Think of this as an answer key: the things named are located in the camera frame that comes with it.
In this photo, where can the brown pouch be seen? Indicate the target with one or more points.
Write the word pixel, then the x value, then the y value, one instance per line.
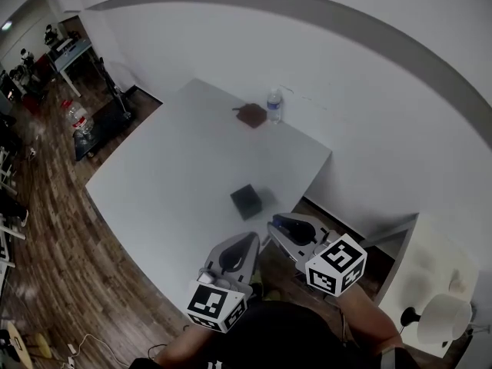
pixel 250 114

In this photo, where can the black platform trolley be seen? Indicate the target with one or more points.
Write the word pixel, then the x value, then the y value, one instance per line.
pixel 105 129

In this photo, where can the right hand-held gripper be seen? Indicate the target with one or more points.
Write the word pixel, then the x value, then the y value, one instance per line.
pixel 338 267

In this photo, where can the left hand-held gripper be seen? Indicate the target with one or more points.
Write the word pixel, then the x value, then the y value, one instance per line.
pixel 215 306

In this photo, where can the person's right shoe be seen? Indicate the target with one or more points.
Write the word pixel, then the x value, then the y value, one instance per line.
pixel 270 294

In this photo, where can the white metal rack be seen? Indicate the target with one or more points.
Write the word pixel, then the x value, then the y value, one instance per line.
pixel 5 225

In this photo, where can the person's left forearm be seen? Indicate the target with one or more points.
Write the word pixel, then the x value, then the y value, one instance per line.
pixel 180 350

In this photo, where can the round wooden table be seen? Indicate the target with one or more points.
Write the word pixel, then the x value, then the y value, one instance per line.
pixel 17 340

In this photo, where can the small black box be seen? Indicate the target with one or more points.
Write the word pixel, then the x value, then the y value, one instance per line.
pixel 246 203

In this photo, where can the round yellow stool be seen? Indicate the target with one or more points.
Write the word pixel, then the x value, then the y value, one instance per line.
pixel 42 346

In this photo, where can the blue grey desk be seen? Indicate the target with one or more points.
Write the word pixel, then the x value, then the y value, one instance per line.
pixel 73 54

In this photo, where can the person's left shoe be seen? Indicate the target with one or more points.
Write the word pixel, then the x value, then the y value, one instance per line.
pixel 256 280

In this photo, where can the person's shoe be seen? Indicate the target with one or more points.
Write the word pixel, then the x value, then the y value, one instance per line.
pixel 256 280
pixel 270 294

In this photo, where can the white table lamp black base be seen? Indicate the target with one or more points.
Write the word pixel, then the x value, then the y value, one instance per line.
pixel 442 317

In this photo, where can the large clear water jug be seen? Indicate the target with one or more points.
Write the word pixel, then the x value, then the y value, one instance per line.
pixel 78 119

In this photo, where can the clear water bottle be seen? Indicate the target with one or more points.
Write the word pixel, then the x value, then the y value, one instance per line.
pixel 274 105

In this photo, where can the person's right forearm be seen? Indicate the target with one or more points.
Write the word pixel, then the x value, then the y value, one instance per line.
pixel 365 317

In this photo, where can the large white table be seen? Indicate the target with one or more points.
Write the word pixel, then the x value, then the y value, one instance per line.
pixel 184 160

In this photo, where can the small white table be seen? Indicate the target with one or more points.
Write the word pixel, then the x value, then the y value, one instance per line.
pixel 423 260

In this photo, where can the person's black clothing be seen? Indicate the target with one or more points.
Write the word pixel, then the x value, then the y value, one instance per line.
pixel 284 336

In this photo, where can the green exit sign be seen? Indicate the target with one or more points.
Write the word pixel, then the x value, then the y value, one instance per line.
pixel 7 25

